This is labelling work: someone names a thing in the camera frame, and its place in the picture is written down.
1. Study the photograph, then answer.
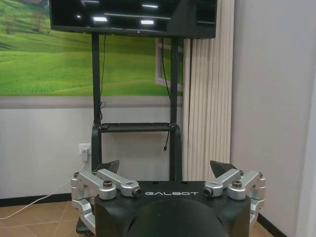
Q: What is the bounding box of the cream pleated curtain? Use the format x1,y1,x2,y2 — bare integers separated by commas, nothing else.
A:
182,0,235,182

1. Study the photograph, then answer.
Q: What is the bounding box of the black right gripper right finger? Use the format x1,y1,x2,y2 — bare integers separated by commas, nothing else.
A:
204,159,266,222

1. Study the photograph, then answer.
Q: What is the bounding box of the black cable along stand post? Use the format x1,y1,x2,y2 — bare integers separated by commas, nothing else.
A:
98,34,107,124

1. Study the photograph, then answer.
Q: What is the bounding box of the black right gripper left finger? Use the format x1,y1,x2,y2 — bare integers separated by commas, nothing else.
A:
71,159,142,225

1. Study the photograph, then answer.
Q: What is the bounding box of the green meadow wall mural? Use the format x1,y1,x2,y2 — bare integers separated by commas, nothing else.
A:
0,0,185,97

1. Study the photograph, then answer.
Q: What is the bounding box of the black flat screen television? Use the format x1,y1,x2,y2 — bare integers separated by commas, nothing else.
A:
48,0,220,39

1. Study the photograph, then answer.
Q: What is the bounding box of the white wall power socket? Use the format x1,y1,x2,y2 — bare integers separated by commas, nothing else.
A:
79,143,91,156

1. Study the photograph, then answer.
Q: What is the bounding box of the white power adapter with cable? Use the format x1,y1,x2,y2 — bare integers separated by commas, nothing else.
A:
0,145,90,216

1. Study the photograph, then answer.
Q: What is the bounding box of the black television floor stand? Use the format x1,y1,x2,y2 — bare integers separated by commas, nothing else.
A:
76,34,184,227

